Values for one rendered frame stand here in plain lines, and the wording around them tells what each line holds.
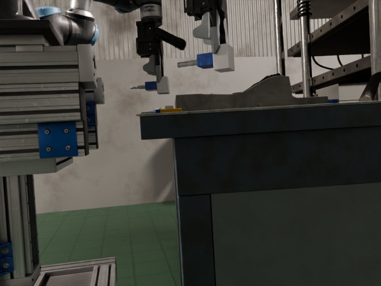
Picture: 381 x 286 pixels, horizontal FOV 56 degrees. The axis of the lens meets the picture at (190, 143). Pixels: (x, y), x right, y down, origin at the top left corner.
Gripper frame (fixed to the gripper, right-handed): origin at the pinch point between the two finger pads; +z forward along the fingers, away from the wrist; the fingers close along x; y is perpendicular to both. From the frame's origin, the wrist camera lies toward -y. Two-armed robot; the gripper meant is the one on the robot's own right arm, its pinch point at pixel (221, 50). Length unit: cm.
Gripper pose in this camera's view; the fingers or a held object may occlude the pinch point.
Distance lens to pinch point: 83.8
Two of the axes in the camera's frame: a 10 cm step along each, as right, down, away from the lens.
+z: 0.6, 10.0, 0.3
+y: -9.3, 0.4, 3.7
